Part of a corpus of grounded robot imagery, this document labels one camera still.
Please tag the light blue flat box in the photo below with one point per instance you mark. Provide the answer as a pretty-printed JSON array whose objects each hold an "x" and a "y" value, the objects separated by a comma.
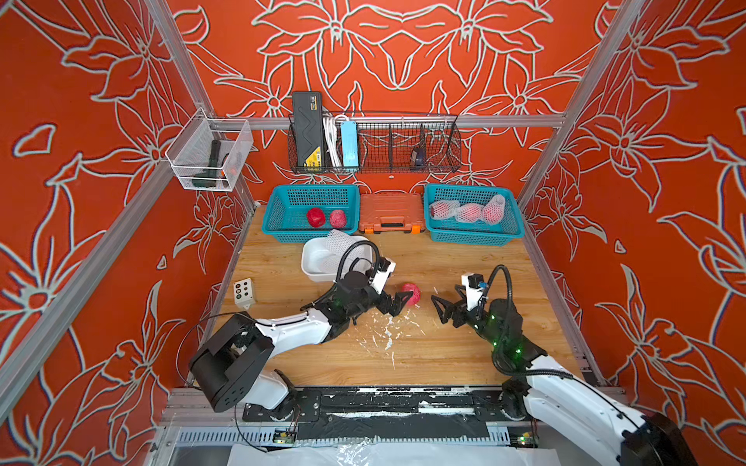
[{"x": 350, "y": 147}]

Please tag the teal basket with netted apples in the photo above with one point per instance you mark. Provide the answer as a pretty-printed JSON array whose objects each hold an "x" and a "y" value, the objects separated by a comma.
[{"x": 473, "y": 234}]

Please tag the black wire wall basket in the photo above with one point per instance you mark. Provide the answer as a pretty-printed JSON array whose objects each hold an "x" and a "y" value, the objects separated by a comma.
[{"x": 386, "y": 141}]

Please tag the teal empty basket left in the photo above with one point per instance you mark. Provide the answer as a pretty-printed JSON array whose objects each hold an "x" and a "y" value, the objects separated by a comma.
[{"x": 286, "y": 216}]

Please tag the white button control box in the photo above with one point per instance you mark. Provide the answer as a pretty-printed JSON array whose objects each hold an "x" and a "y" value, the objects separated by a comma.
[{"x": 243, "y": 294}]

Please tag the black box with yellow label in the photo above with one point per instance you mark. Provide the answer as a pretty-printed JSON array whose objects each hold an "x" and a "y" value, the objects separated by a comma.
[{"x": 308, "y": 129}]

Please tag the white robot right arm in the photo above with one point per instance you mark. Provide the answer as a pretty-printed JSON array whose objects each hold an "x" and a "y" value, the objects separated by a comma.
[{"x": 537, "y": 386}]

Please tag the dark green tool handle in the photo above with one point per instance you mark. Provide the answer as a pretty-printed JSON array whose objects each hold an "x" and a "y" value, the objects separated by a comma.
[{"x": 208, "y": 177}]

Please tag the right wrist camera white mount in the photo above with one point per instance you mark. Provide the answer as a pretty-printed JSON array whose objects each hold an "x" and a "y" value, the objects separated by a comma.
[{"x": 474, "y": 290}]

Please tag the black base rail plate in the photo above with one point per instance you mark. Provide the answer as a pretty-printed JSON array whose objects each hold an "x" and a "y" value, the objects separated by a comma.
[{"x": 322, "y": 416}]

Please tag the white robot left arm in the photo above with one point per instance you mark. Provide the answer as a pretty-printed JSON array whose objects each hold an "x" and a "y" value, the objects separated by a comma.
[{"x": 230, "y": 367}]

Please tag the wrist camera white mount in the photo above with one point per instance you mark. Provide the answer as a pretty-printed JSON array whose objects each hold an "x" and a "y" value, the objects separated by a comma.
[
  {"x": 474, "y": 290},
  {"x": 383, "y": 269}
]

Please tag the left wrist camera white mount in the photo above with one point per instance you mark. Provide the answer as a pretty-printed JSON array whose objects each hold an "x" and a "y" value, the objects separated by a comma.
[{"x": 383, "y": 269}]

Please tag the clear acrylic wall box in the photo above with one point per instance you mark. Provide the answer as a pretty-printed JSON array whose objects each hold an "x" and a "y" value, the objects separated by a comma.
[{"x": 189, "y": 152}]

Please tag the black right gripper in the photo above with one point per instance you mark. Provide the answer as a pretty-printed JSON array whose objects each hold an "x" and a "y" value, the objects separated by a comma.
[{"x": 441, "y": 316}]

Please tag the small dark blue object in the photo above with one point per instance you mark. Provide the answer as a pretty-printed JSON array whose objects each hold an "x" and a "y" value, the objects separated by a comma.
[{"x": 418, "y": 161}]

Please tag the white plastic tray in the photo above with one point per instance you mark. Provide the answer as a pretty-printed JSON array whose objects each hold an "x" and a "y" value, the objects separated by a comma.
[{"x": 320, "y": 265}]

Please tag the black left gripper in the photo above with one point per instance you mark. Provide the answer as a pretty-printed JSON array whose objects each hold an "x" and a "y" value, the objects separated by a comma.
[{"x": 397, "y": 304}]

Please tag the orange plastic tool case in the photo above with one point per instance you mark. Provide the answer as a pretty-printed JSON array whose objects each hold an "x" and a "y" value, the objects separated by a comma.
[{"x": 391, "y": 212}]

